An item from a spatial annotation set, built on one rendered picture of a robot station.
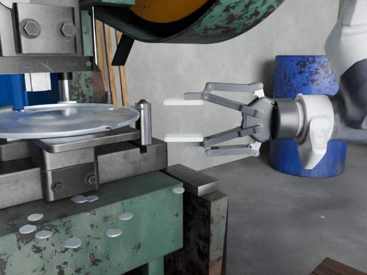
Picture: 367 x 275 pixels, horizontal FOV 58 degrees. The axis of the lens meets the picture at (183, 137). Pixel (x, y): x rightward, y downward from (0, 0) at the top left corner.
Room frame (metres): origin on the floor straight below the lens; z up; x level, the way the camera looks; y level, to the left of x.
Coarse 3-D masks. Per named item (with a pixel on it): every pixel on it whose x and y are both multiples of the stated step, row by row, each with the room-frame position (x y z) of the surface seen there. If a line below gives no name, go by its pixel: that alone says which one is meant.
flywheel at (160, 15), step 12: (144, 0) 0.98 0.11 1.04; (156, 0) 0.93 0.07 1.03; (168, 0) 0.89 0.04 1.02; (180, 0) 0.85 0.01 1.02; (192, 0) 0.82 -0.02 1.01; (204, 0) 0.78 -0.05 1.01; (216, 0) 0.78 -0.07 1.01; (144, 12) 0.98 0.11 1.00; (156, 12) 0.93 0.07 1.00; (168, 12) 0.89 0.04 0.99; (180, 12) 0.85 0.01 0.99; (192, 12) 0.82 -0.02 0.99; (204, 12) 0.82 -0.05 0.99; (180, 24) 0.93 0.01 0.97
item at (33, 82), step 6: (24, 78) 0.67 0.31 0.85; (30, 78) 0.67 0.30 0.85; (36, 78) 0.67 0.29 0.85; (42, 78) 0.68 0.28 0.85; (48, 78) 0.69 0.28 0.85; (24, 84) 0.67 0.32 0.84; (30, 84) 0.67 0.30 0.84; (36, 84) 0.67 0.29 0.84; (42, 84) 0.68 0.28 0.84; (48, 84) 0.69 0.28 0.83; (24, 90) 0.68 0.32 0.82; (30, 90) 0.67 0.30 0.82; (36, 90) 0.67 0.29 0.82; (42, 90) 0.67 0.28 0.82
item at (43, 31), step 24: (0, 0) 0.58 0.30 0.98; (24, 0) 0.60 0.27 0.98; (48, 0) 0.63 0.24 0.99; (72, 0) 0.66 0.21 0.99; (0, 24) 0.58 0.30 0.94; (24, 24) 0.58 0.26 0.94; (48, 24) 0.60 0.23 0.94; (72, 24) 0.63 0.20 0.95; (0, 48) 0.58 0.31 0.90; (24, 48) 0.58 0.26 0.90; (48, 48) 0.60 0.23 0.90; (72, 48) 0.63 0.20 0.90
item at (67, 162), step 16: (128, 128) 0.52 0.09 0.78; (32, 144) 0.56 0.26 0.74; (48, 144) 0.42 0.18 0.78; (64, 144) 0.43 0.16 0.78; (80, 144) 0.44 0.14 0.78; (96, 144) 0.45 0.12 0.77; (32, 160) 0.57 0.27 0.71; (48, 160) 0.53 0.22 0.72; (64, 160) 0.54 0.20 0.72; (80, 160) 0.56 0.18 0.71; (96, 160) 0.58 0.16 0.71; (48, 176) 0.53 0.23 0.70; (64, 176) 0.54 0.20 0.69; (80, 176) 0.56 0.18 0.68; (96, 176) 0.57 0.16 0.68; (48, 192) 0.53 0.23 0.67; (64, 192) 0.54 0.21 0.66; (80, 192) 0.56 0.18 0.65
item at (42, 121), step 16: (0, 112) 0.64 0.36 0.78; (16, 112) 0.65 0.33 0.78; (32, 112) 0.65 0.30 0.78; (48, 112) 0.61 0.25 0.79; (64, 112) 0.61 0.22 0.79; (80, 112) 0.61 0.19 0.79; (96, 112) 0.65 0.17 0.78; (112, 112) 0.65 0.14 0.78; (128, 112) 0.65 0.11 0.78; (0, 128) 0.51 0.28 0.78; (16, 128) 0.51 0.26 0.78; (32, 128) 0.51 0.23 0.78; (48, 128) 0.51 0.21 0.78; (64, 128) 0.51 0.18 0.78; (80, 128) 0.51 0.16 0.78; (96, 128) 0.48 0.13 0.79; (112, 128) 0.51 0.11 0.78
